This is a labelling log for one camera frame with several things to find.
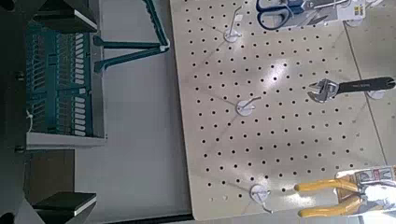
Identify yellow handled pliers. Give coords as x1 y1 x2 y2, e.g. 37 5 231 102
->
293 176 396 218

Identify blue handled scissors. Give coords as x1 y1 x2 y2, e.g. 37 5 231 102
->
255 0 351 32

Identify black handled adjustable wrench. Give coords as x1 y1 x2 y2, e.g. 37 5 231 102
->
306 77 396 104

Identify white scissors packaging card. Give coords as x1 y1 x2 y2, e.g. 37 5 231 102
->
292 0 368 23

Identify white round-base pegboard hook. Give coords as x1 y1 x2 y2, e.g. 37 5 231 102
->
222 6 244 44
234 95 262 118
249 183 275 215

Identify teal plastic slatted crate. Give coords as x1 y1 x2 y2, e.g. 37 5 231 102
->
24 18 95 138

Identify white scissors hook base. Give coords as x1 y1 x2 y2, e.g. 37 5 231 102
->
345 18 364 28

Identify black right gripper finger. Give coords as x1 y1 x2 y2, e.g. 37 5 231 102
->
32 0 98 34
32 191 98 224

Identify beige pegboard panel with tools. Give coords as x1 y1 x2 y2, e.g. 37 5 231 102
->
339 0 396 166

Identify white cable tie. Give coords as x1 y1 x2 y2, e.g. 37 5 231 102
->
25 109 35 133

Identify teal plastic basket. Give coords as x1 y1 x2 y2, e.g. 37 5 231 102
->
26 31 107 151

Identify teal crate handle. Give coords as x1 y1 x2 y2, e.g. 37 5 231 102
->
92 0 171 75

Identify large beige pegboard panel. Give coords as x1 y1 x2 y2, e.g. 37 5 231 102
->
169 0 389 222

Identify white wrench hook base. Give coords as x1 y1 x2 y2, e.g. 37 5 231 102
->
366 90 388 101

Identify pliers packaging card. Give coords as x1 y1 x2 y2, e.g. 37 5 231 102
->
334 165 396 217

